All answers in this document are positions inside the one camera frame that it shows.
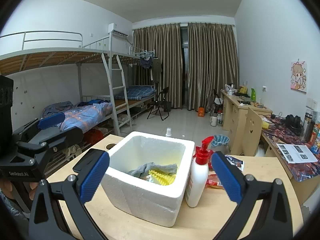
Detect grey sock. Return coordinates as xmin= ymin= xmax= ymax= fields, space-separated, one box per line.
xmin=127 ymin=162 xmax=178 ymax=178

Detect person's hand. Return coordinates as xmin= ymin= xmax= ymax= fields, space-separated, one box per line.
xmin=0 ymin=178 xmax=39 ymax=200

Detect blue patterned quilt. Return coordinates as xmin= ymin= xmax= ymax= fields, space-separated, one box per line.
xmin=42 ymin=101 xmax=113 ymax=133

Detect white metal bunk bed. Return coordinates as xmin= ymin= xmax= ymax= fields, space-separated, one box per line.
xmin=0 ymin=30 xmax=157 ymax=178

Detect white styrofoam box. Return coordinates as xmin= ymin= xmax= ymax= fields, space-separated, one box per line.
xmin=101 ymin=131 xmax=195 ymax=227

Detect printed paper sheet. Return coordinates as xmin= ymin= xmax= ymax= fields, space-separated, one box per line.
xmin=276 ymin=144 xmax=318 ymax=164

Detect yellow sponge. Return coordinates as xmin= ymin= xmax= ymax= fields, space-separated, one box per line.
xmin=149 ymin=170 xmax=176 ymax=186

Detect red snack packet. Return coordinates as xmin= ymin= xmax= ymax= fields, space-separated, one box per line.
xmin=206 ymin=174 xmax=223 ymax=189

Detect blue plaid mattress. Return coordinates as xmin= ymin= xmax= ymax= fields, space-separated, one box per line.
xmin=114 ymin=86 xmax=156 ymax=101

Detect white red pump bottle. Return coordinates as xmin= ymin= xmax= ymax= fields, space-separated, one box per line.
xmin=185 ymin=136 xmax=214 ymax=207

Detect black folding chair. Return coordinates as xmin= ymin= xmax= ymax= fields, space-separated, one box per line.
xmin=147 ymin=87 xmax=169 ymax=121

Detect wooden smiley chair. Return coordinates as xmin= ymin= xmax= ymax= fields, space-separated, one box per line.
xmin=242 ymin=108 xmax=263 ymax=157

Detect patterned desk mat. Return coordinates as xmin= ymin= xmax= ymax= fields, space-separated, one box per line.
xmin=261 ymin=115 xmax=319 ymax=182

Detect blue waste basket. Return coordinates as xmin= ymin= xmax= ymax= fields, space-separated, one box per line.
xmin=210 ymin=134 xmax=229 ymax=148

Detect dark thermos bottle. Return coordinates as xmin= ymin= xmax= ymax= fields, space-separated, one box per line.
xmin=301 ymin=112 xmax=315 ymax=142

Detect black headphones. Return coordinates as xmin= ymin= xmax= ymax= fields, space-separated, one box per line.
xmin=285 ymin=114 xmax=302 ymax=135

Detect hanging dark clothes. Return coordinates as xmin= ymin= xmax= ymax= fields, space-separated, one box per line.
xmin=136 ymin=57 xmax=162 ymax=85

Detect white air conditioner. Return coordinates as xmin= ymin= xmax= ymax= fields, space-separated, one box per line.
xmin=108 ymin=23 xmax=128 ymax=38

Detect orange box on floor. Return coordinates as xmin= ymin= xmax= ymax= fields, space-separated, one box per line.
xmin=197 ymin=107 xmax=205 ymax=117

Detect light wood desk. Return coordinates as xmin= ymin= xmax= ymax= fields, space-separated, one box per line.
xmin=220 ymin=89 xmax=272 ymax=155

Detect left brown curtain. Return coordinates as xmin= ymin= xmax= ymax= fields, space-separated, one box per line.
xmin=133 ymin=23 xmax=183 ymax=108

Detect brown curtain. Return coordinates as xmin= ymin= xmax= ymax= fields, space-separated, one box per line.
xmin=133 ymin=23 xmax=183 ymax=108
xmin=187 ymin=23 xmax=239 ymax=111

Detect anime girl poster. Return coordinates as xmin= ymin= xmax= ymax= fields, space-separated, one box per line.
xmin=290 ymin=60 xmax=307 ymax=93

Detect right brown curtain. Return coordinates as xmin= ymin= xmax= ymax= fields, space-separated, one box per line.
xmin=187 ymin=23 xmax=239 ymax=111

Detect wall switch plate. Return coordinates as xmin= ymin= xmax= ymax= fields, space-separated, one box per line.
xmin=306 ymin=98 xmax=317 ymax=111

